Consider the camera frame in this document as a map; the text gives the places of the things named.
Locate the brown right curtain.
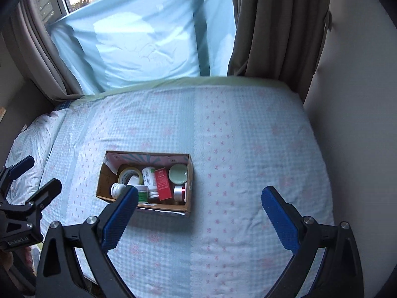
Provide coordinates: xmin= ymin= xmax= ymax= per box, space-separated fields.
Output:
xmin=228 ymin=0 xmax=332 ymax=100

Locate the red and silver jar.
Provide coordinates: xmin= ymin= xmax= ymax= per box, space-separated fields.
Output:
xmin=174 ymin=184 xmax=186 ymax=203

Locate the red Marubi box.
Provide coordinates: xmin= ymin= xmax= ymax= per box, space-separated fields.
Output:
xmin=155 ymin=168 xmax=172 ymax=200

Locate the brown left curtain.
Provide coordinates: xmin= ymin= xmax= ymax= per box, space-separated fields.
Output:
xmin=2 ymin=0 xmax=83 ymax=101

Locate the pale green cream jar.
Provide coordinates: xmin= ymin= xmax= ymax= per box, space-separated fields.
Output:
xmin=168 ymin=163 xmax=188 ymax=185

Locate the light blue sheer curtain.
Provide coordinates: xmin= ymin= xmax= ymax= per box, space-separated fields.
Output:
xmin=48 ymin=0 xmax=235 ymax=95

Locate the green-labelled white jar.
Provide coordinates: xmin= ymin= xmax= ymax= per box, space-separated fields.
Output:
xmin=133 ymin=185 xmax=149 ymax=204

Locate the open cardboard box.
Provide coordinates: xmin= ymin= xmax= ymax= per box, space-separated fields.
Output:
xmin=96 ymin=151 xmax=194 ymax=216

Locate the white pill bottle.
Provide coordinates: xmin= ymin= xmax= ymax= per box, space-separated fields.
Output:
xmin=142 ymin=167 xmax=160 ymax=201

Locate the person's left hand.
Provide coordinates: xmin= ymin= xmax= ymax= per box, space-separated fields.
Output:
xmin=1 ymin=246 xmax=33 ymax=272

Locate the small white bottle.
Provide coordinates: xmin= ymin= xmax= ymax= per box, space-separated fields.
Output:
xmin=127 ymin=175 xmax=140 ymax=186

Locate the brown curtain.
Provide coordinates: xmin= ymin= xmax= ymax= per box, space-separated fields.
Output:
xmin=228 ymin=0 xmax=332 ymax=100
xmin=2 ymin=0 xmax=83 ymax=101

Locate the yellow tape roll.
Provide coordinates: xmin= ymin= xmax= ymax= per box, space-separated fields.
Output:
xmin=118 ymin=165 xmax=143 ymax=185

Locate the small black-lidded white jar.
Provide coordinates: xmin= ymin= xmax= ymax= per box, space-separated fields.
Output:
xmin=110 ymin=183 xmax=127 ymax=200

